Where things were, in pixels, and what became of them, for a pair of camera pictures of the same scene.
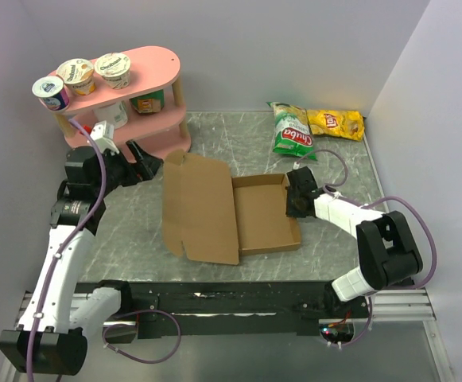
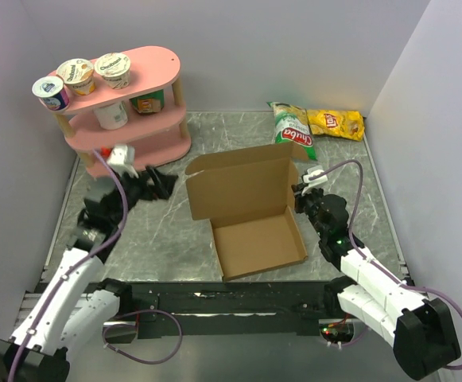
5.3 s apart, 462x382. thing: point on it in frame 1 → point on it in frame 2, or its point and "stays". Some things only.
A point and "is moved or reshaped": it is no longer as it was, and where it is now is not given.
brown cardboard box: [218, 218] is moved or reshaped
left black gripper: [148, 165] → [164, 184]
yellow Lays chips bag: [348, 124] stays
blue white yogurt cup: [52, 92] stays
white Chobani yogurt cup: [115, 68] stays
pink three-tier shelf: [148, 111] stays
